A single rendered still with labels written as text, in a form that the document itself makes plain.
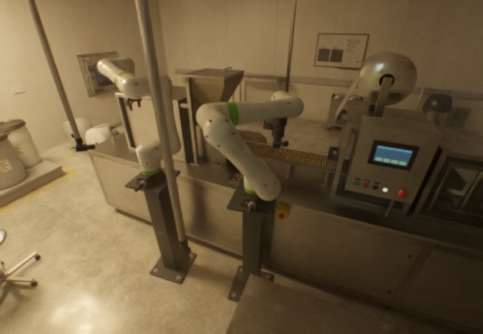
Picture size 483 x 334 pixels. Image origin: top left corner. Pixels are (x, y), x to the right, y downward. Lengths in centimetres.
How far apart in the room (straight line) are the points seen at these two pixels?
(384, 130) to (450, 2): 435
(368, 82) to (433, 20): 400
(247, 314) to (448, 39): 520
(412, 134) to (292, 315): 98
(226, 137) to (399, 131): 83
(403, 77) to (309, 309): 125
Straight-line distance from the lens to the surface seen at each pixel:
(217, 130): 82
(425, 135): 130
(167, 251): 201
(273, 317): 119
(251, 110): 103
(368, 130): 125
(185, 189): 189
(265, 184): 103
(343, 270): 188
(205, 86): 165
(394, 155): 131
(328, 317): 124
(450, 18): 547
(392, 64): 147
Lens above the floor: 177
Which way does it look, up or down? 28 degrees down
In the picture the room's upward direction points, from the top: straight up
